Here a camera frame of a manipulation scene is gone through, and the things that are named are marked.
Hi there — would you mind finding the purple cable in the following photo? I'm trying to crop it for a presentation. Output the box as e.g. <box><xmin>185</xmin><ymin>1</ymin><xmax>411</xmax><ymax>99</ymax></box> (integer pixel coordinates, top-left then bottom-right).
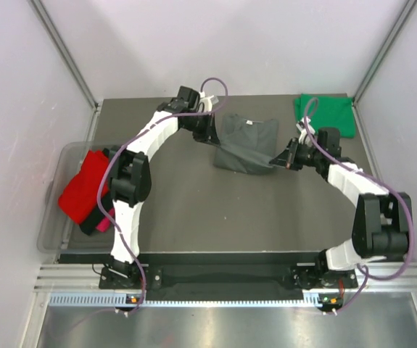
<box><xmin>302</xmin><ymin>96</ymin><xmax>416</xmax><ymax>316</ymax></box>
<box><xmin>96</xmin><ymin>77</ymin><xmax>229</xmax><ymax>316</ymax></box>

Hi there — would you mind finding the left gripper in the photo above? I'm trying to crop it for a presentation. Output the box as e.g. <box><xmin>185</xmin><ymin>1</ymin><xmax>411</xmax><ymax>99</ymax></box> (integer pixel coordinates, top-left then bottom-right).
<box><xmin>182</xmin><ymin>110</ymin><xmax>220</xmax><ymax>146</ymax></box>

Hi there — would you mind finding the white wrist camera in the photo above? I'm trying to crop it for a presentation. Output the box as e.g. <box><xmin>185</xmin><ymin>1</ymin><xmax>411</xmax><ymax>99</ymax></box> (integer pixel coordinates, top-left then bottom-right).
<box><xmin>197</xmin><ymin>92</ymin><xmax>218</xmax><ymax>112</ymax></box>
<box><xmin>296</xmin><ymin>121</ymin><xmax>311</xmax><ymax>146</ymax></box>

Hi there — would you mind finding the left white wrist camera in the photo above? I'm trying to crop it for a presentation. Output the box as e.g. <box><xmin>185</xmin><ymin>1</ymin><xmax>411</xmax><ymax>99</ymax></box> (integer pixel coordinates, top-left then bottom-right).
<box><xmin>197</xmin><ymin>92</ymin><xmax>218</xmax><ymax>112</ymax></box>

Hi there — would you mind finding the red t shirt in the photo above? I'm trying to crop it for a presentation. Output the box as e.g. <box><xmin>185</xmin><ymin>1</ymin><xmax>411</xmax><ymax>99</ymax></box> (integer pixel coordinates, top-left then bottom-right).
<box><xmin>57</xmin><ymin>150</ymin><xmax>108</xmax><ymax>224</ymax></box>

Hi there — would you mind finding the left aluminium frame post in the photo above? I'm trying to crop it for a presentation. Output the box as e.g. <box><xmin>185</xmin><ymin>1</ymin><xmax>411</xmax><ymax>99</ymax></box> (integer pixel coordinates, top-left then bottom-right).
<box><xmin>28</xmin><ymin>0</ymin><xmax>99</xmax><ymax>110</ymax></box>

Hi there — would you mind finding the aluminium frame post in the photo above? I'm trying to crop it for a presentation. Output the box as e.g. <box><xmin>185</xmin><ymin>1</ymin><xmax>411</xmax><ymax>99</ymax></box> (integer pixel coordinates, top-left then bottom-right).
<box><xmin>28</xmin><ymin>0</ymin><xmax>99</xmax><ymax>110</ymax></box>
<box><xmin>352</xmin><ymin>0</ymin><xmax>417</xmax><ymax>105</ymax></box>

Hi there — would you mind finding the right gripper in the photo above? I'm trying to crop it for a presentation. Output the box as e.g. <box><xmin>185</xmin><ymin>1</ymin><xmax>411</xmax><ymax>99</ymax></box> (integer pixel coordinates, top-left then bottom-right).
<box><xmin>270</xmin><ymin>138</ymin><xmax>323</xmax><ymax>171</ymax></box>

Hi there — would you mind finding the slotted cable duct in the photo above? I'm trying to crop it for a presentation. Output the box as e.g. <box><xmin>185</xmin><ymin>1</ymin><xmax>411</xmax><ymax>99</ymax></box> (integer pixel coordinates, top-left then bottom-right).
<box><xmin>49</xmin><ymin>292</ymin><xmax>342</xmax><ymax>308</ymax></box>

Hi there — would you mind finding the folded green t shirt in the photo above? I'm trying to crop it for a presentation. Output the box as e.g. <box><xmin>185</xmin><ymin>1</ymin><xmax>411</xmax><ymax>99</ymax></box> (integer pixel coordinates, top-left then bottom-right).
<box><xmin>309</xmin><ymin>96</ymin><xmax>356</xmax><ymax>138</ymax></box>

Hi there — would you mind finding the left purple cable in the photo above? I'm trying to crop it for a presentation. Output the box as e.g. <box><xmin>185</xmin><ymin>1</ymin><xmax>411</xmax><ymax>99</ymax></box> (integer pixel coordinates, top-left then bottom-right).
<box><xmin>96</xmin><ymin>77</ymin><xmax>229</xmax><ymax>316</ymax></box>

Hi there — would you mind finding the aluminium front rail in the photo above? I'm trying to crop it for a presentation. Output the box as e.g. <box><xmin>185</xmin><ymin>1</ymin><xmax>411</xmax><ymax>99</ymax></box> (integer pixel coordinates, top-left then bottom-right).
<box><xmin>34</xmin><ymin>262</ymin><xmax>417</xmax><ymax>292</ymax></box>

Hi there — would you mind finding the grey t shirt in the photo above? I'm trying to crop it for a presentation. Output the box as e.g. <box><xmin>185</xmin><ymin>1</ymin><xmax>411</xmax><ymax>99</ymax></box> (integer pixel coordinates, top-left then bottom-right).
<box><xmin>213</xmin><ymin>114</ymin><xmax>279</xmax><ymax>175</ymax></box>

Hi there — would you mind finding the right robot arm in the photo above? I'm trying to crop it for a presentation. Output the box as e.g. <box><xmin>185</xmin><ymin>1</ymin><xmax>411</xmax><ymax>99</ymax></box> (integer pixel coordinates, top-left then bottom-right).
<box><xmin>270</xmin><ymin>128</ymin><xmax>414</xmax><ymax>287</ymax></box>

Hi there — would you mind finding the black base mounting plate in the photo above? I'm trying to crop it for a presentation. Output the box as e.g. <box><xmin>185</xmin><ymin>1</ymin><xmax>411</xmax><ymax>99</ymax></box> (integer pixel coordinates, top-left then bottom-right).
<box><xmin>99</xmin><ymin>252</ymin><xmax>358</xmax><ymax>291</ymax></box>

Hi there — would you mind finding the pink t shirt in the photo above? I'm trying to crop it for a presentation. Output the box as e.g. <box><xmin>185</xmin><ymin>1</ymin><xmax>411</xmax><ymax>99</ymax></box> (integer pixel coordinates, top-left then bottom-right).
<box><xmin>96</xmin><ymin>208</ymin><xmax>115</xmax><ymax>233</ymax></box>

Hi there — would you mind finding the right aluminium frame post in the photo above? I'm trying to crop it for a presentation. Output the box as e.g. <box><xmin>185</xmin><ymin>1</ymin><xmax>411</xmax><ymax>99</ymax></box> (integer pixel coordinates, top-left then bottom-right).
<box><xmin>352</xmin><ymin>0</ymin><xmax>417</xmax><ymax>105</ymax></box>

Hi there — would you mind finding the clear plastic bin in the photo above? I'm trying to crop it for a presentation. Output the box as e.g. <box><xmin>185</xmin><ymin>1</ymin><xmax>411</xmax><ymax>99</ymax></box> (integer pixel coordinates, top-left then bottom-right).
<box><xmin>37</xmin><ymin>142</ymin><xmax>115</xmax><ymax>254</ymax></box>

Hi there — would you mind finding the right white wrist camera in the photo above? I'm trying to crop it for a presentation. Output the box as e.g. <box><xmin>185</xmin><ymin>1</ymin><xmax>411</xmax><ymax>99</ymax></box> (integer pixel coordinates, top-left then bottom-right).
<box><xmin>296</xmin><ymin>121</ymin><xmax>311</xmax><ymax>146</ymax></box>

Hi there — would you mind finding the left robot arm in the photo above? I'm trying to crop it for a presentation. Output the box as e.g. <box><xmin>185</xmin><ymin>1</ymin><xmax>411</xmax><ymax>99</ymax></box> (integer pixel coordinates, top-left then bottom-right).
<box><xmin>99</xmin><ymin>86</ymin><xmax>220</xmax><ymax>288</ymax></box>

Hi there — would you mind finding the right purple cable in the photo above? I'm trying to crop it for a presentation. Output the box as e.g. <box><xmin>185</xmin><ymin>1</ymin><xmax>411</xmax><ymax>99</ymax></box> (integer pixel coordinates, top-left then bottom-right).
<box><xmin>302</xmin><ymin>96</ymin><xmax>416</xmax><ymax>316</ymax></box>

